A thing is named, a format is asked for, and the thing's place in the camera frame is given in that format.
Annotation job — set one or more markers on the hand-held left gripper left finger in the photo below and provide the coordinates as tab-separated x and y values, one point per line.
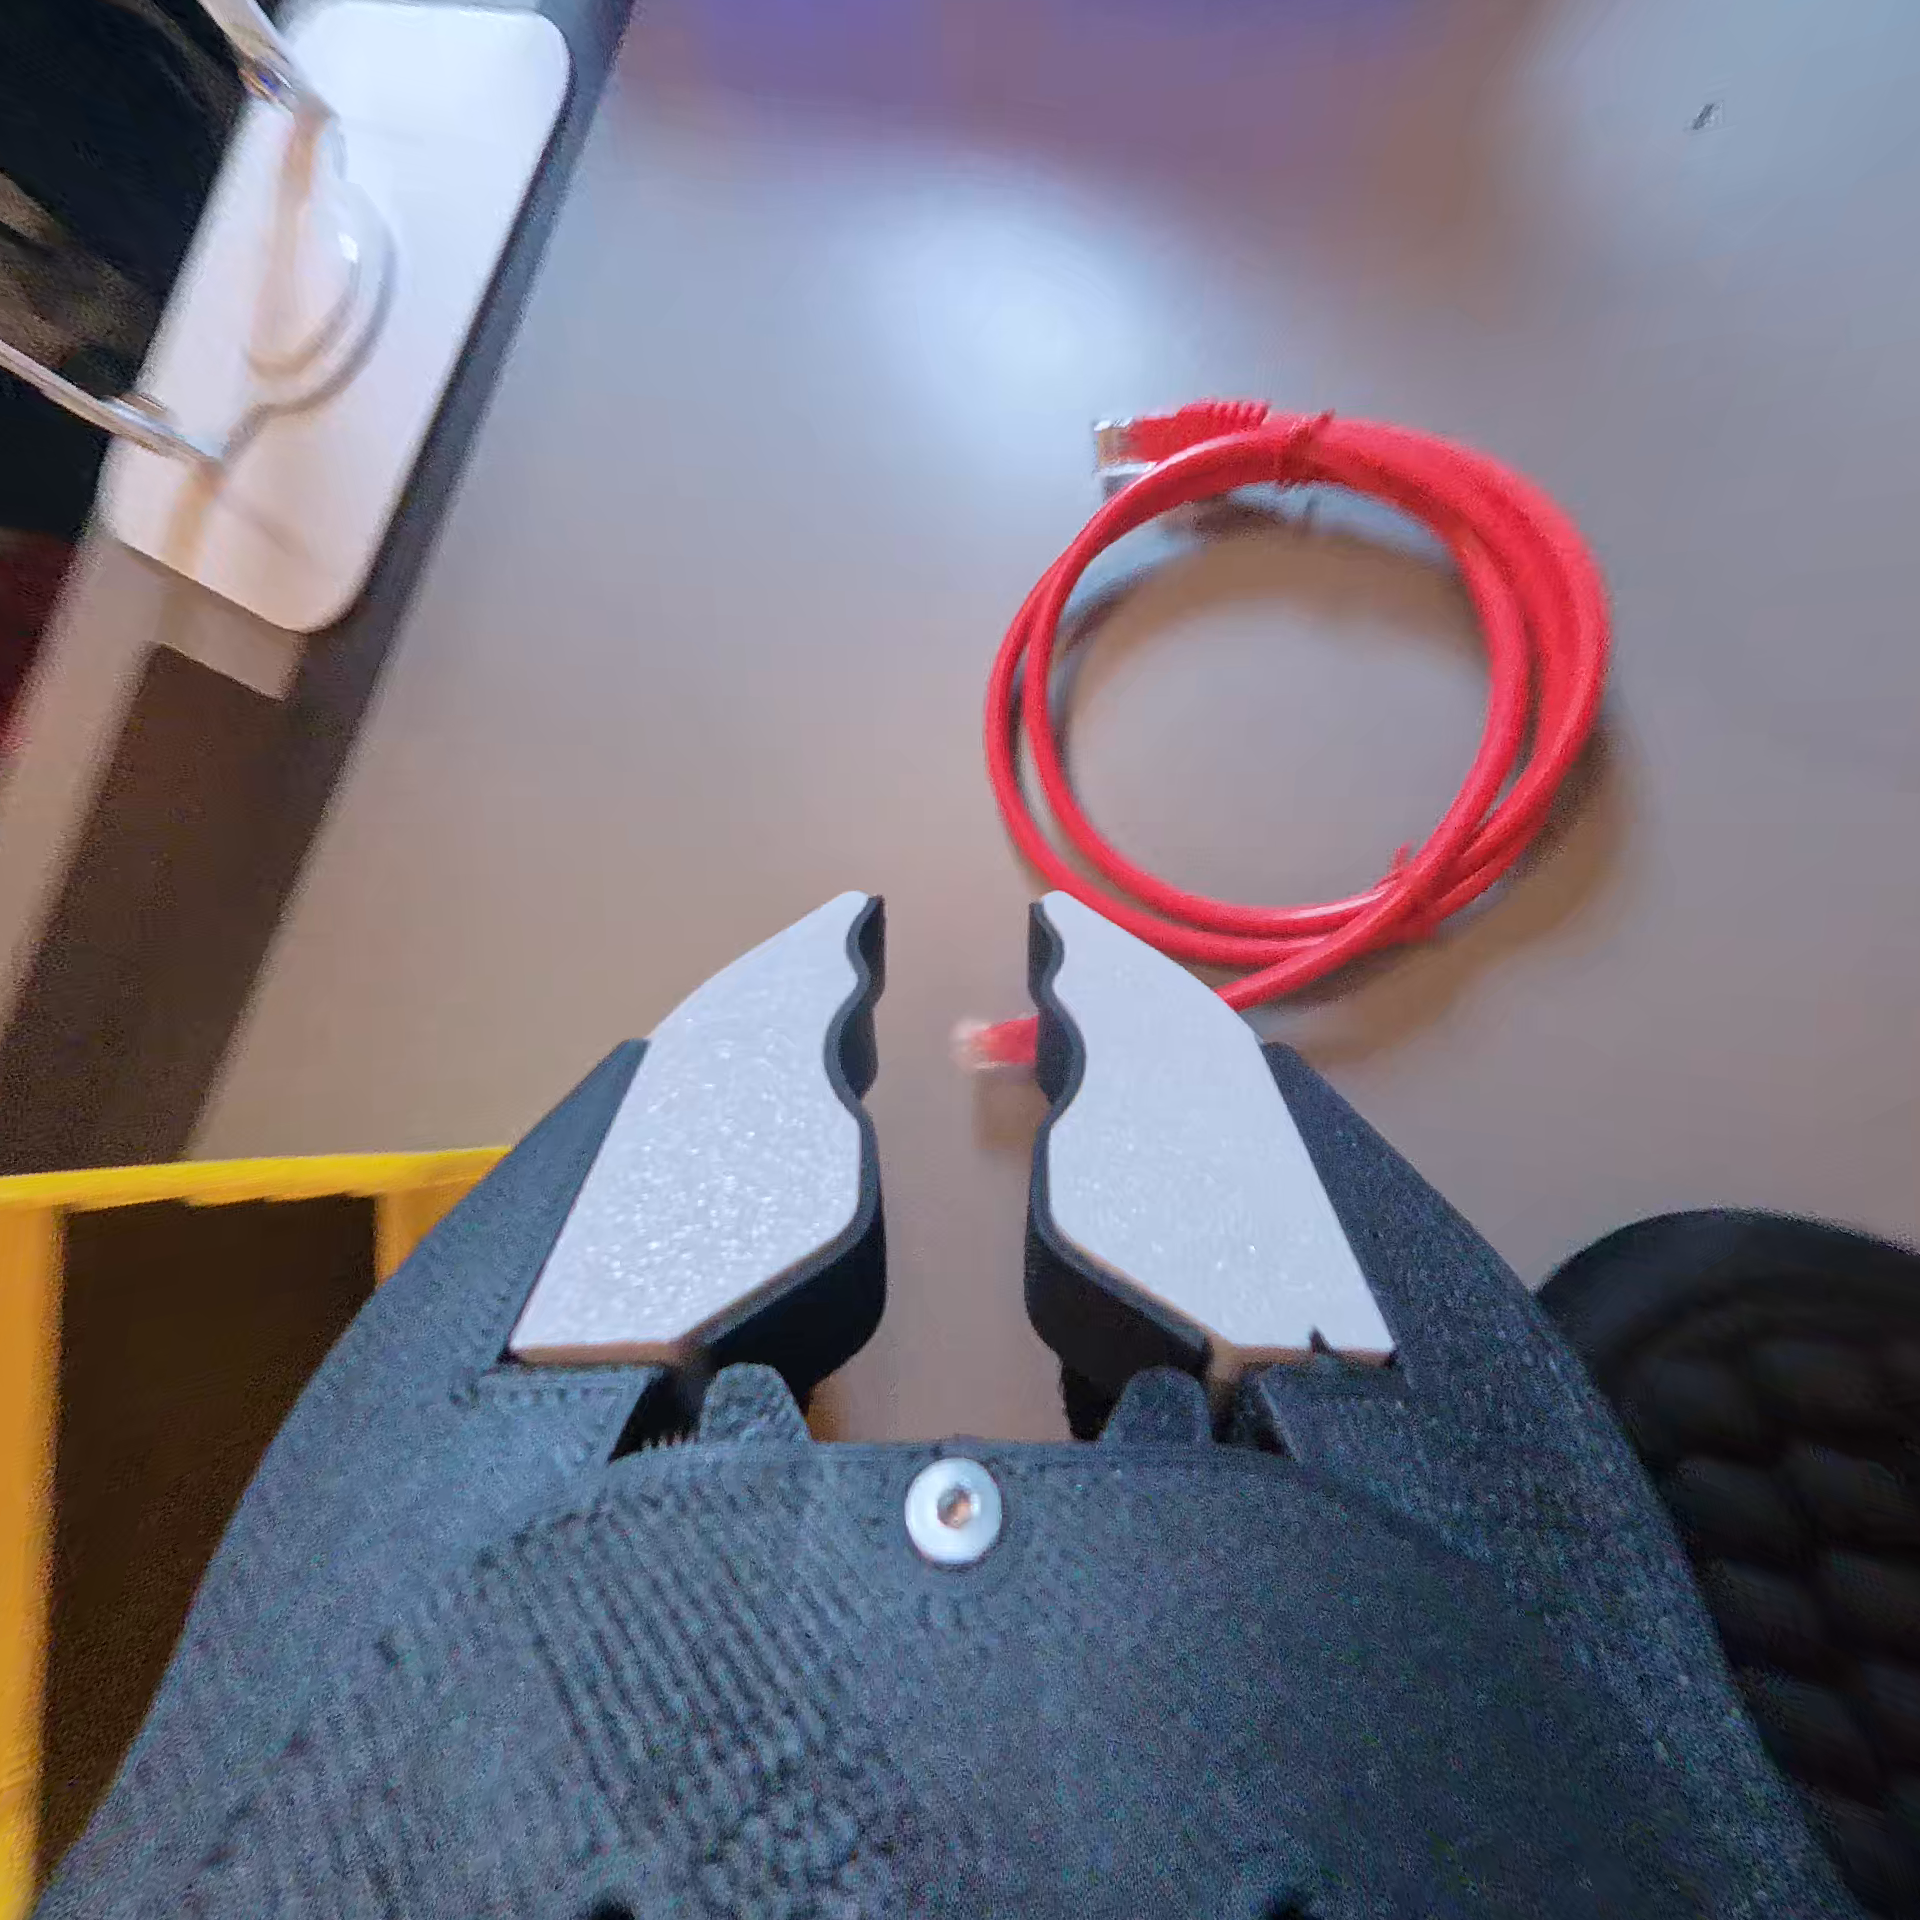
719	1139

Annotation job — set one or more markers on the white document stand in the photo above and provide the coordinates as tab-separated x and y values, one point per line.
377	301

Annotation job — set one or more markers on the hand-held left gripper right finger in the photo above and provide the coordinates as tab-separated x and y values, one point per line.
1187	1154

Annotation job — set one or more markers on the black knitted garment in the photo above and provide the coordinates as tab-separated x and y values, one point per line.
1770	1425

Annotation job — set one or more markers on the yellow plastic bin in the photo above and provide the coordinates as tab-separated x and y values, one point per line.
30	1425

